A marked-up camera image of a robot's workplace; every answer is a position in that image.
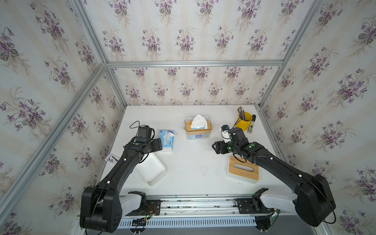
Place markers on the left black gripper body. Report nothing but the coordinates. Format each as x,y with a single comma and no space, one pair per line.
153,145

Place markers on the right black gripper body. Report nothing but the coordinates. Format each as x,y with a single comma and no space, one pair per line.
225,147

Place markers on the white bamboo-lid tissue box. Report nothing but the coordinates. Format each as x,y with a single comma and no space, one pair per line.
244,171

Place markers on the white plastic box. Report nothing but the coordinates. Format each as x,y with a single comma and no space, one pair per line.
152,169

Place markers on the clear plastic tissue box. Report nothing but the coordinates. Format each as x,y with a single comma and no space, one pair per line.
194,137

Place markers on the blue tissue paper pack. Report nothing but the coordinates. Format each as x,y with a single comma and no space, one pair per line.
199,122

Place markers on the bamboo tissue box lid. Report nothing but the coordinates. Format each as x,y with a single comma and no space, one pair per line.
189,131

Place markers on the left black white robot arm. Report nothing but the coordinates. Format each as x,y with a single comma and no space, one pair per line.
101,208

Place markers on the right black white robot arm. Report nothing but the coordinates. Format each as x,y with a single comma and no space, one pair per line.
310,197

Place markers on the yellow pen cup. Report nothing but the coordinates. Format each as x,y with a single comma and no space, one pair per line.
244,124

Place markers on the black marker pen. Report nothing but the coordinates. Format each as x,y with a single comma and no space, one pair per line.
251,126

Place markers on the pencils in cup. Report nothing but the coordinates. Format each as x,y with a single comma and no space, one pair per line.
241,113

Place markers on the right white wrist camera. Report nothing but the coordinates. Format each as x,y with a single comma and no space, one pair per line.
224,133

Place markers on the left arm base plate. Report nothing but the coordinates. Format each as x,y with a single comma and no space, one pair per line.
151,207

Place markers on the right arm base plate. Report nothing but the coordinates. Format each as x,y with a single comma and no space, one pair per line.
249,205

